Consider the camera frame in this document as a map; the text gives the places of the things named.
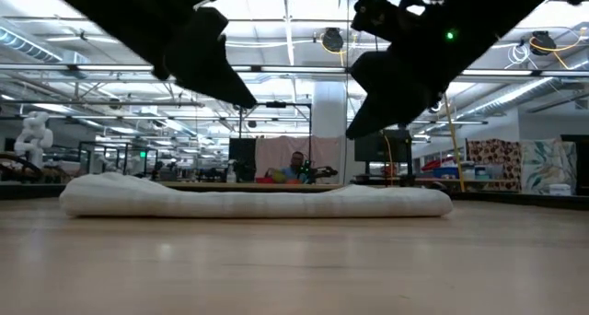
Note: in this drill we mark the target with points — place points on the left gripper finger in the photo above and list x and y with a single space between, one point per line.
162 72
207 66

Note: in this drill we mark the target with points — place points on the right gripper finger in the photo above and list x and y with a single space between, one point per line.
391 94

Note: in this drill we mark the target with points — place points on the white plaid towel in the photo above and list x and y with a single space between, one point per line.
253 202

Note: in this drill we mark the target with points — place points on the round white ceiling reel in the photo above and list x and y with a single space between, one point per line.
437 108

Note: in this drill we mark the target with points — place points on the black monitor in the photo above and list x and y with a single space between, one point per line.
382 144
242 156

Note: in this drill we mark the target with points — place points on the black overhead stand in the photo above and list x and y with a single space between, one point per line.
276 104

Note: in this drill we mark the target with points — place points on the red tray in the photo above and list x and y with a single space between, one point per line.
435 164

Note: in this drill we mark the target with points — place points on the pink curtain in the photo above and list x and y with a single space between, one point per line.
322 149

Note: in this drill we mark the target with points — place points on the blue bin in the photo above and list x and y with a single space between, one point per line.
445 172

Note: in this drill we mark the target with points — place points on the small black robot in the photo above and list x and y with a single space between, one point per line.
319 171

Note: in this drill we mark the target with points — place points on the white spray bottle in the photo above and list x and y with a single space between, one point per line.
231 172

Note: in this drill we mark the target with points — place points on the wooden workbench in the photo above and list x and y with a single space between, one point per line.
230 186

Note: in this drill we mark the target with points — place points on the person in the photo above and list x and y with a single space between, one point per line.
294 170

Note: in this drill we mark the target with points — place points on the brown floral fabric panel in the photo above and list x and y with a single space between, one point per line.
494 160

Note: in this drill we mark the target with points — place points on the red bowl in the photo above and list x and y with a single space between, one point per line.
263 180

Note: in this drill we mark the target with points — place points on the yellow green object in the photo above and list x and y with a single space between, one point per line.
276 174

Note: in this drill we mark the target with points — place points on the white robot figure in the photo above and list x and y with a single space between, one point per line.
32 135

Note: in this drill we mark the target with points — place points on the black cabinet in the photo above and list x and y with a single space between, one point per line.
575 163

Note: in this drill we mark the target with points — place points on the white plastic container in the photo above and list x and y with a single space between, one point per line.
560 190

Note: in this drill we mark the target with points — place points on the silver ventilation duct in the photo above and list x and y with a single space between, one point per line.
515 94

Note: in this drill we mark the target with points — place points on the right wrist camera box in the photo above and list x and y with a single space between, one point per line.
382 13

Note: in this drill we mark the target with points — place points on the black glass enclosure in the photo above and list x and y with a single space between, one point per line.
125 160

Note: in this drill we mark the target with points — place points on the black table frame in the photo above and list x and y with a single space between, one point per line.
506 200

